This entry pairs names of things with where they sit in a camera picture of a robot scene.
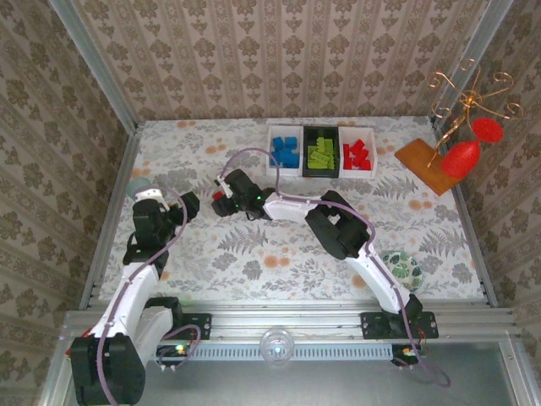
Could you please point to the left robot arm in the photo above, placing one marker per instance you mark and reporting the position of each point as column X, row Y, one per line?
column 127, row 296

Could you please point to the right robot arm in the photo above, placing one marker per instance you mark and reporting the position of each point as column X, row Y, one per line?
column 372, row 270

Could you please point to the translucent pale blue cup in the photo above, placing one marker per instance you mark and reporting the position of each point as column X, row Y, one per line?
column 136, row 186

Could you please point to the white plastic bin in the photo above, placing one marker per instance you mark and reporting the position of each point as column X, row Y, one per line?
column 357, row 174
column 285, row 172

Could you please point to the floral tablecloth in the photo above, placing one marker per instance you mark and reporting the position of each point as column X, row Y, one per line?
column 296, row 262

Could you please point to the black plastic bin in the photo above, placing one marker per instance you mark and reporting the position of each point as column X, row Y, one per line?
column 321, row 132

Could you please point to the black controller board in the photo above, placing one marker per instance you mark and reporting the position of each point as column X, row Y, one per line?
column 171, row 351
column 406, row 352

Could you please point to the clear glass dome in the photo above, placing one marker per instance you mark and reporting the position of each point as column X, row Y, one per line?
column 277, row 344

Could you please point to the leaf-patterned bowl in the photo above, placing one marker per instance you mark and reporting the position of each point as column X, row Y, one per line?
column 403, row 270

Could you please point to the wooden board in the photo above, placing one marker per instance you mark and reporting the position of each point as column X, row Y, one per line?
column 418, row 162

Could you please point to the red ornaments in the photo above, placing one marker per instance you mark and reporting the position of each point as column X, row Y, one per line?
column 460, row 160

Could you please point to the aluminium side rail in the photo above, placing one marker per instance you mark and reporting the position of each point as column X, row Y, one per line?
column 121, row 169
column 462, row 211

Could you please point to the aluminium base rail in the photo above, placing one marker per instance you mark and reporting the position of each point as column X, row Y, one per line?
column 274, row 317

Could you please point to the aluminium frame post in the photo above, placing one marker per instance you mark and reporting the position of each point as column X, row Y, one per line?
column 97, row 63
column 477, row 34

